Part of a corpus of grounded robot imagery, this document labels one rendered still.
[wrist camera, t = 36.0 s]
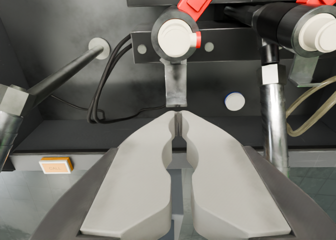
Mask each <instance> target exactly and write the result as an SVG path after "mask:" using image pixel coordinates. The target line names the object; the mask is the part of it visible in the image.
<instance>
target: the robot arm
mask: <svg viewBox="0 0 336 240"><path fill-rule="evenodd" d="M178 127H179V136H182V137H183V138H184V139H185V140H186V142H187V150H186V159H187V161H188V162H189V163H190V164H191V165H192V167H193V168H194V170H195V171H194V173H193V175H192V178H191V212H192V220H193V226H194V229H195V230H196V232H197V233H198V234H200V235H201V236H203V237H204V238H206V239H208V240H336V224H335V222H334V221H333V220H332V219H331V218H330V217H329V216H328V214H327V213H326V212H325V211H324V210H323V209H322V208H321V207H320V206H319V205H318V204H317V203H316V202H315V201H314V200H313V199H312V198H311V197H310V196H309V195H308V194H307V193H305V192H304V191H303V190H302V189H301V188H300V187H299V186H297V185H296V184H295V183H294V182H293V181H291V180H290V179H289V178H288V177H287V176H286V175H284V174H283V173H282V172H281V171H280V170H278V169H277V168H276V167H275V166H274V165H273V164H271V163H270V162H269V161H268V160H267V159H265V158H264V157H263V156H262V155H261V154H259V153H258V152H257V151H256V150H255V149H254V148H252V147H251V146H243V145H242V144H241V143H240V142H239V141H237V140H236V139H235V138H234V137H232V136H231V135H230V134H228V133H227V132H226V131H224V130H223V129H221V128H219V127H218V126H216V125H214V124H212V123H210V122H208V121H206V120H204V119H202V118H200V117H198V116H196V115H195V114H193V113H191V112H189V111H184V110H183V111H180V112H175V111H168V112H166V113H165V114H163V115H161V116H160V117H158V118H157V119H155V120H153V121H151V122H149V123H148V124H146V125H144V126H143V127H141V128H140V129H138V130H137V131H135V132H134V133H132V134H131V135H130V136H129V137H128V138H126V139H125V140H124V141H123V142H122V143H121V144H120V145H119V146H118V147H117V148H110V149H109V150H108V151H107V152H106V153H105V154H104V155H103V156H102V157H101V158H100V159H99V160H98V161H97V162H96V163H95V164H94V165H93V166H92V167H91V168H90V169H88V170H87V171H86V172H85V173H84V174H83V175H82V176H81V177H80V178H79V179H78V180H77V181H76V182H75V183H74V184H73V185H72V186H71V187H70V188H69V189H68V190H67V191H66V192H65V193H64V194H63V195H62V196H61V197H60V198H59V199H58V200H57V202H56V203H55V204H54V205H53V206H52V207H51V209H50V210H49V211H48V212H47V214H46V215H45V216H44V218H43V219H42V220H41V222H40V223H39V224H38V226H37V227H36V229H35V230H34V232H33V233H32V235H31V236H30V238H29V240H158V239H159V238H161V237H163V236H164V235H166V234H167V233H168V232H169V230H170V228H171V221H172V188H171V176H170V174H169V173H168V172H167V170H166V168H167V166H168V165H169V164H170V162H171V161H172V140H173V139H174V137H175V136H178Z"/></svg>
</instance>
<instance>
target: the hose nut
mask: <svg viewBox="0 0 336 240"><path fill-rule="evenodd" d="M35 99H36V96H35V95H32V94H30V93H27V92H26V89H24V88H21V87H18V86H15V85H11V86H10V87H9V86H6V85H2V84H0V111H2V112H6V113H10V114H14V115H18V116H28V115H29V113H30V111H31V108H32V106H33V103H34V101H35Z"/></svg>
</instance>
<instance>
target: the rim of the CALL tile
mask: <svg viewBox="0 0 336 240"><path fill-rule="evenodd" d="M50 163H65V165H66V168H67V170H68V172H50V173H46V172H45V170H44V168H43V166H42V164H50ZM39 164H40V166H41V168H42V170H43V172H44V173H45V174H71V172H72V171H71V168H70V166H69V163H68V161H67V160H40V161H39Z"/></svg>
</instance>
